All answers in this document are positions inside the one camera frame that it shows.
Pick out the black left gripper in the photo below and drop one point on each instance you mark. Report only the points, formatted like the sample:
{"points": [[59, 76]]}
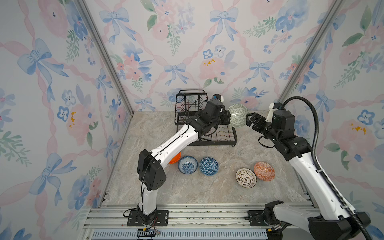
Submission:
{"points": [[225, 115]]}

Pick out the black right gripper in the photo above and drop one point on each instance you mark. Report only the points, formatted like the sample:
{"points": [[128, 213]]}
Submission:
{"points": [[256, 117]]}

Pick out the green patterned ceramic bowl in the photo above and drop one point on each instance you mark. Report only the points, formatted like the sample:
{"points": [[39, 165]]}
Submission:
{"points": [[238, 115]]}

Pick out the orange plastic bowl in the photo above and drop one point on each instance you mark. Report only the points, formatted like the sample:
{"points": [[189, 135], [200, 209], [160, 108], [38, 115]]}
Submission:
{"points": [[176, 158]]}

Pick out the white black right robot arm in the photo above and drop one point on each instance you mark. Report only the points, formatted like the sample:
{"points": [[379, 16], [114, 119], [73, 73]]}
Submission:
{"points": [[338, 219]]}

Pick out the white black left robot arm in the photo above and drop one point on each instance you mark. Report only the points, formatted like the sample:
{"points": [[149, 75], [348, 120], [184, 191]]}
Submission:
{"points": [[152, 164]]}

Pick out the blue geometric patterned bowl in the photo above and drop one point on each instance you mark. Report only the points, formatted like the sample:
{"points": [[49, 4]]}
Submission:
{"points": [[209, 166]]}

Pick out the red patterned ceramic bowl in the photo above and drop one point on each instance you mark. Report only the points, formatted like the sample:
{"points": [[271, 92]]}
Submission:
{"points": [[264, 171]]}

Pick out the white brown lattice bowl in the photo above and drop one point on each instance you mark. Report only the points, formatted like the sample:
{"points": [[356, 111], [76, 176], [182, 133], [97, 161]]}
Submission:
{"points": [[246, 178]]}

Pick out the blue floral ceramic bowl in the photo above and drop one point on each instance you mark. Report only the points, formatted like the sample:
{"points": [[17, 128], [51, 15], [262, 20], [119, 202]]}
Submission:
{"points": [[187, 165]]}

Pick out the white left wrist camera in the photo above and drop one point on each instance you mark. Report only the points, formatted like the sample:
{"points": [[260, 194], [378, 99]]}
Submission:
{"points": [[218, 97]]}

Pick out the black wire dish rack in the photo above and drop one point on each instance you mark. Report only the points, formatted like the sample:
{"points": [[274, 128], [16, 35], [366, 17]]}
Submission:
{"points": [[189, 104]]}

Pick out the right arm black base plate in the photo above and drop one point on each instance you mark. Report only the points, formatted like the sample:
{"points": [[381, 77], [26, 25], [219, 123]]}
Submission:
{"points": [[256, 218]]}

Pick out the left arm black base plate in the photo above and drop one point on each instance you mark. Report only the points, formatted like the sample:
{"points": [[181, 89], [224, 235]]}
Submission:
{"points": [[137, 218]]}

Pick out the right aluminium corner post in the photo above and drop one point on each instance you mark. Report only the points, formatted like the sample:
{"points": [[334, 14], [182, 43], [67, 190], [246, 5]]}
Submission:
{"points": [[312, 47]]}

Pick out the aluminium corner post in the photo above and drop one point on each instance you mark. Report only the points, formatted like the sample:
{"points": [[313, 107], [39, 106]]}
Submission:
{"points": [[312, 47], [95, 34]]}

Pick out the left aluminium corner post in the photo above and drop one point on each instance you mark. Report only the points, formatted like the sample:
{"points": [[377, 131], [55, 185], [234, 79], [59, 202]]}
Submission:
{"points": [[95, 34]]}

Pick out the aluminium front rail frame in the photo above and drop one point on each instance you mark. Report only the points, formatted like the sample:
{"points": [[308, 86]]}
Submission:
{"points": [[196, 210]]}

